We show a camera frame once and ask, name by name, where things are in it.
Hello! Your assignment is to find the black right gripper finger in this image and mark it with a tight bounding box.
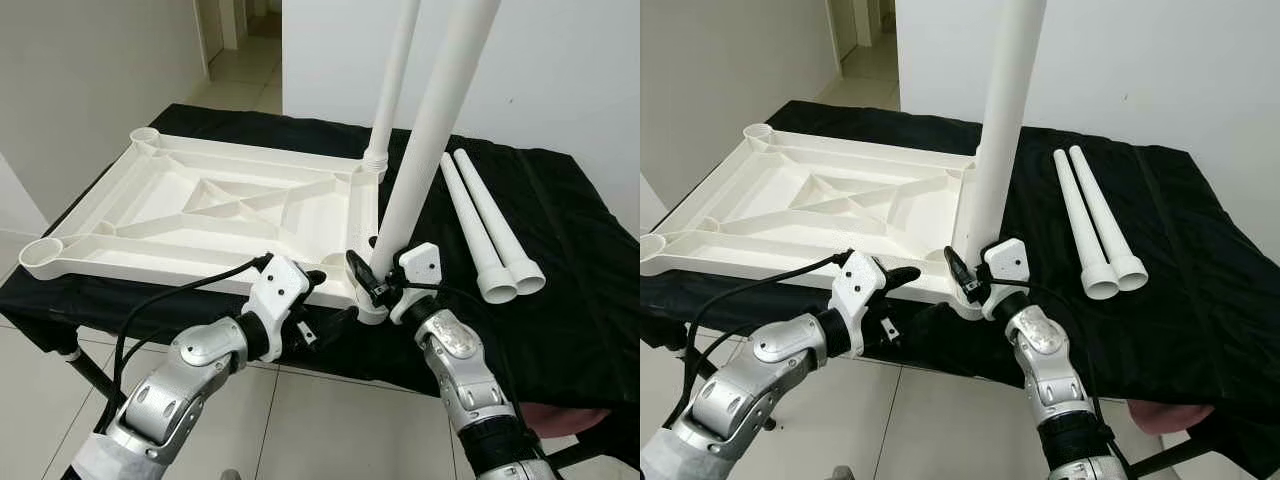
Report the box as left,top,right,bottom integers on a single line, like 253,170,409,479
344,249,384,304
942,246,980,301

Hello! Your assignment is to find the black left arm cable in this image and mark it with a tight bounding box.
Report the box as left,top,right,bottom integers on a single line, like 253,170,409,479
680,250,856,426
95,253,276,436

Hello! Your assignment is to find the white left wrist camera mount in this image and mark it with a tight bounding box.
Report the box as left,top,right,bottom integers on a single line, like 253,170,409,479
830,250,894,351
243,255,313,356

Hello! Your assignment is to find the pink cushion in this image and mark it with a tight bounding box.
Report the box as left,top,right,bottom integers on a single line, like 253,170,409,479
520,403,611,441
1130,400,1216,436

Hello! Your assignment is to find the black cloth table cover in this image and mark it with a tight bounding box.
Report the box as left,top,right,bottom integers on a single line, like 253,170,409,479
0,103,641,471
640,100,1280,476

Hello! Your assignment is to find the white plastic table top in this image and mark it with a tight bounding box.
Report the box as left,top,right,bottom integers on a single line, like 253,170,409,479
640,122,986,321
18,125,391,326

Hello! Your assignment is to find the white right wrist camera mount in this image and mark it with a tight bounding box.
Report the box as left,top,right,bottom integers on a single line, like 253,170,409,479
388,242,442,326
982,238,1031,321

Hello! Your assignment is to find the black metal table leg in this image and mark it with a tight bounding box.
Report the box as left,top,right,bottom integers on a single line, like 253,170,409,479
545,438,613,473
1130,438,1219,479
60,345,131,411

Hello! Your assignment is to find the white plastic table leg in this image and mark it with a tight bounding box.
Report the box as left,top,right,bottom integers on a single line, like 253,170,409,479
948,0,1049,276
362,0,422,183
440,152,518,305
455,148,547,297
1053,150,1121,301
368,0,503,281
1068,146,1149,293

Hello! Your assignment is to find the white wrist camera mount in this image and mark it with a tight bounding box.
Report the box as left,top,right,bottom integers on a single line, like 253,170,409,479
388,242,442,326
982,238,1031,321
830,250,894,351
243,255,313,356

